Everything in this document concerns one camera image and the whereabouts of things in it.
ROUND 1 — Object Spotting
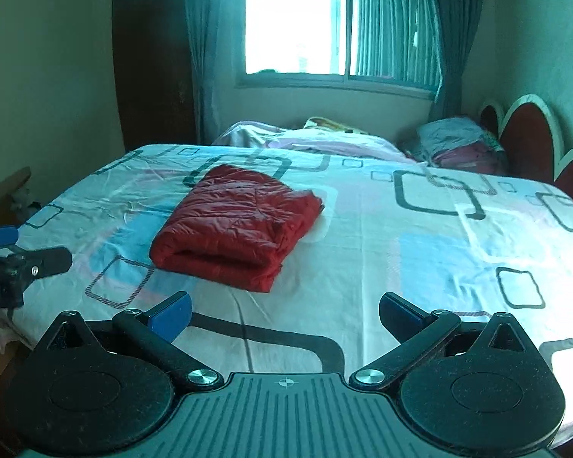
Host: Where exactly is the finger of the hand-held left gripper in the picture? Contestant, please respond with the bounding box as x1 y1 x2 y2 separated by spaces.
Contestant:
0 226 21 252
0 246 73 281

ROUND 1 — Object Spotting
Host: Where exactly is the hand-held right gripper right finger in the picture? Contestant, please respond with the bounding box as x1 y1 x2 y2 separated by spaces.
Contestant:
348 292 536 390

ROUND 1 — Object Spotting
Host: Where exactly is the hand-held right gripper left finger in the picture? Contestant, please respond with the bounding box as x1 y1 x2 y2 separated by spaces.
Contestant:
45 290 226 390

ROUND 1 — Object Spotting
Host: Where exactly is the red down jacket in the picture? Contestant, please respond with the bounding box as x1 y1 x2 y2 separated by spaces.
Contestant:
149 164 325 294

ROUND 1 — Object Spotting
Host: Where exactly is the bed with patterned sheet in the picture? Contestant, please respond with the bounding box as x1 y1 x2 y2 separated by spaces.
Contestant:
0 142 573 450

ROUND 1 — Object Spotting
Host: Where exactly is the grey and pink pillow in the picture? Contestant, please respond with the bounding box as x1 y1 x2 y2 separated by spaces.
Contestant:
400 116 511 176

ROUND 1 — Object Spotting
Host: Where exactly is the pink quilt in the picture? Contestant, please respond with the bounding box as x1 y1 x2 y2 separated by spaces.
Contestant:
212 121 412 164

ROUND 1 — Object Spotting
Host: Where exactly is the yellow printed cloth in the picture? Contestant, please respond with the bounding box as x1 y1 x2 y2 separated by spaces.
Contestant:
303 116 369 135

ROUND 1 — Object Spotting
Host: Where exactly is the red and white headboard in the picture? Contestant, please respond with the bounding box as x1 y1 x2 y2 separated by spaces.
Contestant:
477 94 573 211

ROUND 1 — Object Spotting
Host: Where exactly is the dark brown wardrobe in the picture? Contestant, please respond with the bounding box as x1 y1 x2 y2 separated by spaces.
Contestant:
112 0 197 154

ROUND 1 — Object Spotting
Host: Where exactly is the grey curtain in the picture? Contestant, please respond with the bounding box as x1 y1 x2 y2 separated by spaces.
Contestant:
183 0 243 147
424 0 489 121

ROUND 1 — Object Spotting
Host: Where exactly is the window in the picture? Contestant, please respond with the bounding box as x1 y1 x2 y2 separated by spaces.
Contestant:
235 0 443 94

